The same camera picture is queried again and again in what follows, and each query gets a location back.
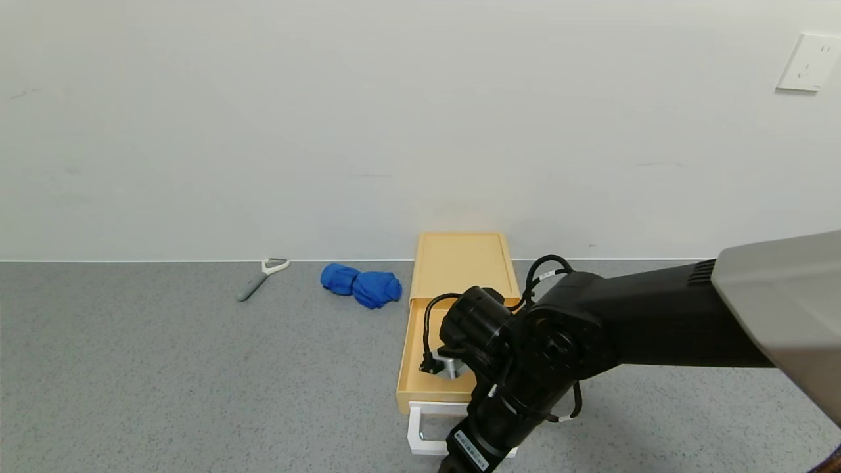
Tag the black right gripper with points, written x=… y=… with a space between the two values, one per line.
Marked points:
x=472 y=450

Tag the blue crumpled cloth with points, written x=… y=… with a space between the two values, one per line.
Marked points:
x=374 y=289

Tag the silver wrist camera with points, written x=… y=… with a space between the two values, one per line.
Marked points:
x=453 y=366

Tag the yellow drawer cabinet case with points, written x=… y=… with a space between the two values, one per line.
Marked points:
x=460 y=263

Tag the grey and white peeler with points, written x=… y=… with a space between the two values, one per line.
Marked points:
x=253 y=287

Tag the white wall socket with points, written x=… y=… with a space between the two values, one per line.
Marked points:
x=809 y=62

